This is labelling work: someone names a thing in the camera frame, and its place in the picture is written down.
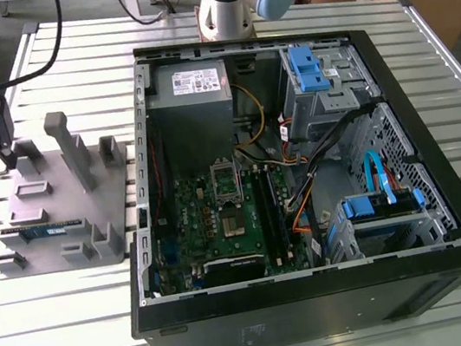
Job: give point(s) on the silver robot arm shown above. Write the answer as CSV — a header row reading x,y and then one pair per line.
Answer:
x,y
225,2

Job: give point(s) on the CPU socket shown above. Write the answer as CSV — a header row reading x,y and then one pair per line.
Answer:
x,y
234,220

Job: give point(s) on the RAM stick blue label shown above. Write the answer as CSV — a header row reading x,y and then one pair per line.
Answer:
x,y
38,233

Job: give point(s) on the grey parts rack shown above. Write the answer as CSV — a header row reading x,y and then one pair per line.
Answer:
x,y
70,238

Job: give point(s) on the grey power supply unit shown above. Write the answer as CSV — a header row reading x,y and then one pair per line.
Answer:
x,y
194,135

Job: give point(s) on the white four-pin connector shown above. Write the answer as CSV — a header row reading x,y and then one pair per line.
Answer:
x,y
200,193

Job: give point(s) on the blue VGA port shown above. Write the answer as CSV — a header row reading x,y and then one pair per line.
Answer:
x,y
170,253

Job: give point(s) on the green motherboard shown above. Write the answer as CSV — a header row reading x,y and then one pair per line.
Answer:
x,y
199,252

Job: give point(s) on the black graphics card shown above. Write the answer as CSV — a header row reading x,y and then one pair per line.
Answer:
x,y
233,271

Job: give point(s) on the black RAM slot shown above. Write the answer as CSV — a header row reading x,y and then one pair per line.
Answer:
x,y
270,219
276,218
265,220

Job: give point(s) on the blue drive latch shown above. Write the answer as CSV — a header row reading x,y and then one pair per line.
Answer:
x,y
306,69

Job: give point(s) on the grey drive cage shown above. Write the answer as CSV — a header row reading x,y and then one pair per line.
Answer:
x,y
334,106

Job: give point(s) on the black PC case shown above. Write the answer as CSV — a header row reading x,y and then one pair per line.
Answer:
x,y
280,319

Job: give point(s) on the black disk blue carrier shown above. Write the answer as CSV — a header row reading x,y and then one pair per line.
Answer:
x,y
376,204

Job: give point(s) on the grey disk bay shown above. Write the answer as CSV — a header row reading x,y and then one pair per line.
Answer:
x,y
389,222

